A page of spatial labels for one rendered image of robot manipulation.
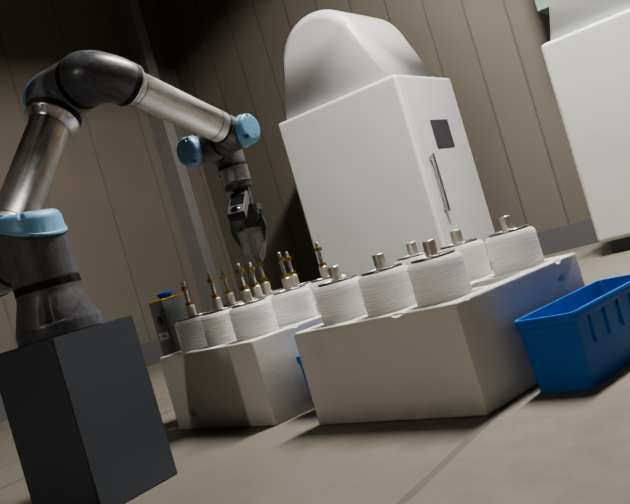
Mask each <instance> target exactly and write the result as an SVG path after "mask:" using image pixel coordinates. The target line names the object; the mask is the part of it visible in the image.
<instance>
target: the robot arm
mask: <svg viewBox="0 0 630 504"><path fill-rule="evenodd" d="M102 103H114V104H117V105H119V106H122V107H127V106H129V105H131V106H133V107H136V108H138V109H140V110H142V111H145V112H147V113H149V114H152V115H154V116H156V117H158V118H161V119H163V120H165V121H167V122H170V123H172V124H174V125H176V126H179V127H181V128H183V129H186V130H188V131H190V132H192V133H195V134H197V136H192V135H191V136H189V137H184V138H182V139H181V140H180V141H179V143H178V145H177V156H178V159H179V161H180V162H181V163H182V164H183V165H185V166H188V167H192V166H194V167H198V166H204V165H213V164H217V167H218V170H219V172H220V175H221V176H219V180H221V179H222V183H223V186H225V191H226V193H229V192H233V194H231V195H230V200H229V206H228V211H227V217H228V220H229V222H230V223H229V224H230V226H231V234H232V236H233V238H234V240H235V241H236V242H237V244H238V245H239V246H240V248H241V249H242V250H243V251H244V253H245V254H246V255H247V256H248V258H249V259H251V260H252V261H253V262H254V263H257V258H256V255H255V254H254V253H253V248H252V246H251V245H250V242H249V241H250V236H249V234H248V233H246V232H244V229H247V228H250V227H255V226H256V227H255V229H254V230H253V231H252V235H253V237H254V238H255V240H256V247H257V248H258V257H259V259H260V262H263V259H264V257H265V252H266V232H267V224H266V220H265V217H264V213H263V210H262V206H261V204H260V203H254V201H253V198H252V194H251V191H250V188H249V187H250V186H252V183H251V180H250V179H251V176H250V173H249V170H248V166H247V164H246V160H245V157H244V153H243V150H242V149H243V148H248V147H249V146H250V145H252V144H254V143H256V142H257V141H258V140H259V138H260V133H261V132H260V126H259V124H258V122H257V120H256V119H255V118H254V117H253V116H252V115H250V114H242V115H238V116H237V117H234V116H232V115H230V114H228V113H226V112H224V111H222V110H220V109H218V108H216V107H213V106H211V105H209V104H207V103H205V102H203V101H201V100H199V99H197V98H195V97H193V96H191V95H189V94H187V93H185V92H183V91H181V90H179V89H177V88H175V87H173V86H171V85H168V84H166V83H164V82H162V81H160V80H158V79H156V78H154V77H152V76H150V75H148V74H146V73H144V70H143V68H142V67H141V66H140V65H138V64H136V63H134V62H132V61H130V60H128V59H125V58H123V57H120V56H117V55H114V54H110V53H107V52H102V51H96V50H80V51H76V52H73V53H70V54H69V55H67V56H66V57H64V58H63V59H62V60H60V61H59V62H57V63H56V64H54V65H53V66H51V67H50V68H48V69H47V70H45V71H42V72H40V73H39V74H37V75H36V76H34V77H33V78H32V80H31V81H30V82H29V83H28V84H27V86H26V87H25V90H24V93H23V105H24V106H25V109H24V117H25V119H26V120H27V122H28V123H27V125H26V128H25V130H24V133H23V135H22V138H21V140H20V143H19V145H18V148H17V150H16V153H15V155H14V158H13V160H12V163H11V165H10V168H9V170H8V173H7V175H6V178H5V180H4V183H3V185H2V187H1V190H0V297H2V296H5V295H7V294H8V293H10V292H13V293H14V296H15V300H16V304H17V309H16V334H15V338H16V342H17V345H18V348H20V347H23V346H27V345H30V344H34V343H37V342H40V341H44V340H47V339H51V338H54V337H58V336H61V335H64V334H68V333H71V332H75V331H78V330H81V329H85V328H88V327H92V326H95V325H98V324H102V323H104V320H103V317H102V314H101V311H100V310H98V309H97V307H96V305H95V303H94V302H93V300H92V298H91V297H90V295H89V294H88V292H87V291H86V289H85V288H84V286H83V284H82V281H81V277H80V274H79V270H78V267H77V263H76V260H75V256H74V253H73V250H72V246H71V243H70V239H69V236H68V232H67V230H68V228H67V226H66V225H65V223H64V220H63V217H62V214H61V212H60V211H58V210H57V209H43V206H44V203H45V200H46V198H47V195H48V192H49V189H50V187H51V184H52V181H53V179H54V176H55V173H56V170H57V168H58V165H59V162H60V159H61V157H62V154H63V151H64V149H65V146H66V143H67V140H68V138H71V137H74V136H75V135H77V133H78V132H79V129H80V127H81V124H82V121H83V118H84V116H85V114H86V113H87V112H88V111H89V110H91V109H93V108H94V107H96V106H98V105H99V104H102ZM259 210H260V213H259ZM242 230H243V231H242Z"/></svg>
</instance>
